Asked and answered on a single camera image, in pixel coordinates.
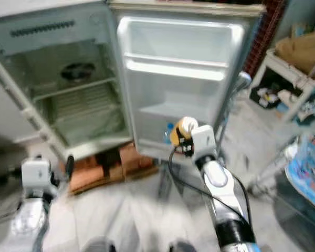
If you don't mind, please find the orange brick stack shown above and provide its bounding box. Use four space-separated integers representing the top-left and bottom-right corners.
68 156 113 194
118 143 152 178

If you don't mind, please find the clear blue water bottle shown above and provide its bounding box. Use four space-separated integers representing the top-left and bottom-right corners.
163 122 175 145

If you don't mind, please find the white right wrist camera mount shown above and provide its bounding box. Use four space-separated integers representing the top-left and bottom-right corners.
192 125 218 161

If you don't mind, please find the grey left robot leg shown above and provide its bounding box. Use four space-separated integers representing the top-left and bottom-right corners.
81 237 116 252

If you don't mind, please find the brown paper bag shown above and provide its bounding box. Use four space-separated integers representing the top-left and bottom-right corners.
275 30 315 79

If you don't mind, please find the fridge wire shelf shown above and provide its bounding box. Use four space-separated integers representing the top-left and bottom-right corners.
31 78 119 103

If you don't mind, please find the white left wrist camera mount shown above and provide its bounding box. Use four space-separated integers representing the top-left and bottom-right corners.
21 159 52 196

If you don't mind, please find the white shelf cart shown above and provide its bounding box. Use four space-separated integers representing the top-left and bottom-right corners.
249 48 315 124

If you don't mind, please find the blue patterned baby bouncer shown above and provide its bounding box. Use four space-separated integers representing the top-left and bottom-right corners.
283 134 315 213

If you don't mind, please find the grey fridge door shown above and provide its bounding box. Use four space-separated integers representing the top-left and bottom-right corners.
108 0 267 161

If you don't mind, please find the yellow bottle with white cap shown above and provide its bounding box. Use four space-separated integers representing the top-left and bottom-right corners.
170 117 199 146

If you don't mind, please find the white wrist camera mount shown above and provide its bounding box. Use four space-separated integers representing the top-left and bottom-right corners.
21 159 52 196
192 125 218 161

